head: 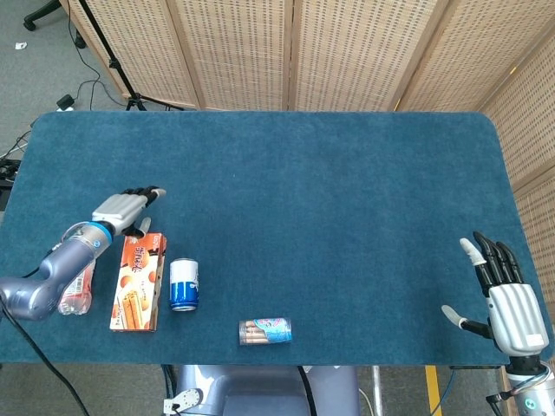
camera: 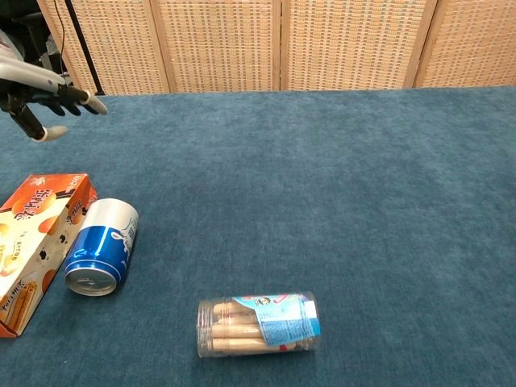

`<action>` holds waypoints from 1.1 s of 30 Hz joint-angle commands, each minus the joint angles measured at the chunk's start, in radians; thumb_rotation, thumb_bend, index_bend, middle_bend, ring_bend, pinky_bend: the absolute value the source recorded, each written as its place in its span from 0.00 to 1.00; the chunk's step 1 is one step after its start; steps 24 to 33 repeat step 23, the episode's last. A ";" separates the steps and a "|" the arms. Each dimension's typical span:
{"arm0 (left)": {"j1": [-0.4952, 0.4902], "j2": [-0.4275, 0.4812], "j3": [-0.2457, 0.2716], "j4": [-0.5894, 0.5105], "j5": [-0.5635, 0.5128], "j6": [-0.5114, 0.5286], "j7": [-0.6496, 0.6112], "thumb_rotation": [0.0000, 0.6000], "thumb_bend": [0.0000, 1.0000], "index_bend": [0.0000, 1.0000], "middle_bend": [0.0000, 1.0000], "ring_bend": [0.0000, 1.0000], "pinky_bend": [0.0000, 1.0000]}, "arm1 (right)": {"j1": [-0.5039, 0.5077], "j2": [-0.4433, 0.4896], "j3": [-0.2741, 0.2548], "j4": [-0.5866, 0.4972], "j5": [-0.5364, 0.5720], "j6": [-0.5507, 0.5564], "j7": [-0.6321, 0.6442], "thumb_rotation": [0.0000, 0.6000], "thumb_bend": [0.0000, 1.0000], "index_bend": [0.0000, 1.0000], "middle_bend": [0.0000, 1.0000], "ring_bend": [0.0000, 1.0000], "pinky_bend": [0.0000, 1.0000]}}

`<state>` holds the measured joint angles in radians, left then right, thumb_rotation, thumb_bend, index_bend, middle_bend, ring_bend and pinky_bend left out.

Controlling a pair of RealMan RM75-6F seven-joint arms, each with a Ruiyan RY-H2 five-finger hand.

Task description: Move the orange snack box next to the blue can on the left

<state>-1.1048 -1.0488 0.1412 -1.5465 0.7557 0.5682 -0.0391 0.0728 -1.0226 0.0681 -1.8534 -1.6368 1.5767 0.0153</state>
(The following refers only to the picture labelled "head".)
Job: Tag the clear pink drink bottle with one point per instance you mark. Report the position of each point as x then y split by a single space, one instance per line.
78 299

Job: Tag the grey robot torso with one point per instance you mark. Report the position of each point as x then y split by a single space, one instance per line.
260 390

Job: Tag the black power adapter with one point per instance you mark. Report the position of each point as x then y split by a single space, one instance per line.
65 102

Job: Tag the clear biscuit stick tube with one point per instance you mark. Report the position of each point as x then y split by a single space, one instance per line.
264 331

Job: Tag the wicker folding screen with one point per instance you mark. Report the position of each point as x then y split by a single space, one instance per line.
238 52

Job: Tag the blue white drink can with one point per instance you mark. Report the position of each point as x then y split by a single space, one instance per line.
184 286

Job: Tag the blue carpet table mat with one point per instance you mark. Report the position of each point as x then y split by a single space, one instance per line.
303 173

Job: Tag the white torso bracket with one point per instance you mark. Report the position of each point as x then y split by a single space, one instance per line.
184 399

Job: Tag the black floor device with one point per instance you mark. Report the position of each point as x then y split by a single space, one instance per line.
8 171

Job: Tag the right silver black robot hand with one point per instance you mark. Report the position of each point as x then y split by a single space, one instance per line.
516 316

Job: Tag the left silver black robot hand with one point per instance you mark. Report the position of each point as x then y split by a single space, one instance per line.
119 210

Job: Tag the orange snack box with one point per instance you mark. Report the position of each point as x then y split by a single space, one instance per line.
136 286

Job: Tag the yellow floor tape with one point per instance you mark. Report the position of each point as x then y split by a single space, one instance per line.
432 390

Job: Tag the black office chair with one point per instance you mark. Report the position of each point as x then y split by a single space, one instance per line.
41 11

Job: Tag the black tripod stand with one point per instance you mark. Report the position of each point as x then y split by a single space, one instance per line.
113 65

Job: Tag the metal table leg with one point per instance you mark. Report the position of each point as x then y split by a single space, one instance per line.
378 390

